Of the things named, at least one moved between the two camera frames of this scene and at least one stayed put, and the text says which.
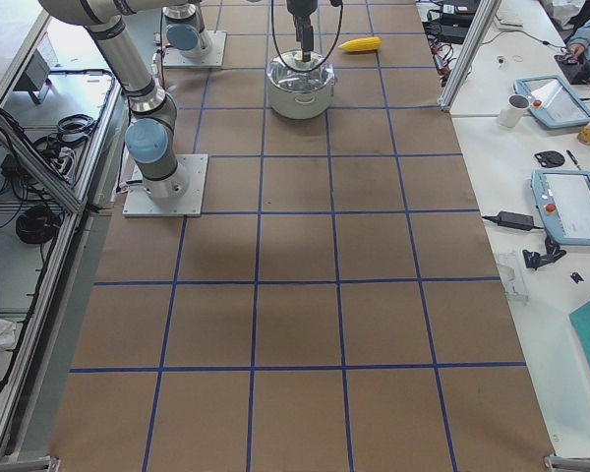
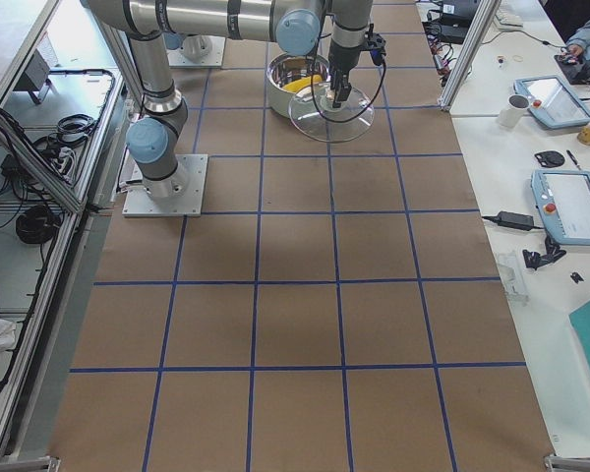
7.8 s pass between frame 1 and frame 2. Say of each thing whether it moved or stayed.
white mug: stayed
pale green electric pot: moved
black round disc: stayed
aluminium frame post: stayed
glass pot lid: moved
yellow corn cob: moved
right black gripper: moved
